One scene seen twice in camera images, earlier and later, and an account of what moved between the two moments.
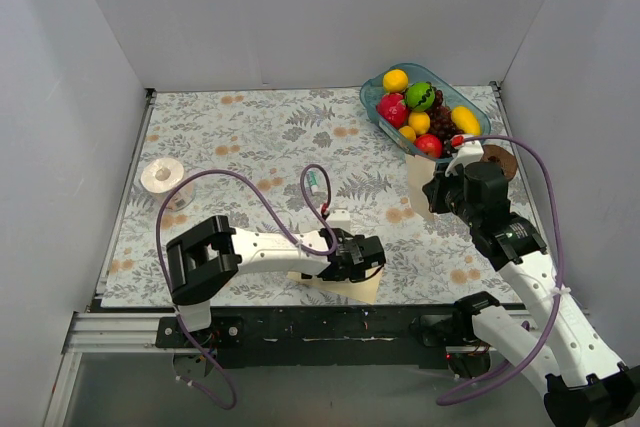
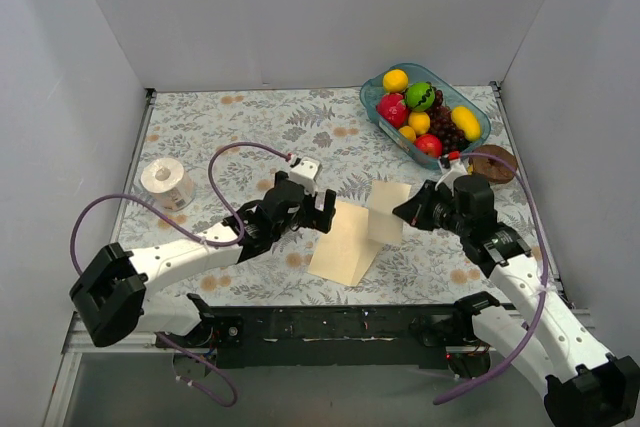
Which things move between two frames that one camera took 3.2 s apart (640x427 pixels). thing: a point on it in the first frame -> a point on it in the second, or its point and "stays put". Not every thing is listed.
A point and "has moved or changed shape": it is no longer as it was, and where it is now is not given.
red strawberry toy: [393, 108] stays put
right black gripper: [436, 192] -> [426, 205]
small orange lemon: [408, 132] stays put
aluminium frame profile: [105, 332] stays put
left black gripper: [373, 252] -> [310, 210]
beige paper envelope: [363, 291] has moved or changed shape
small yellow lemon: [419, 122] stays put
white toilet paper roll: [161, 176] stays put
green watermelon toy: [420, 96] stays put
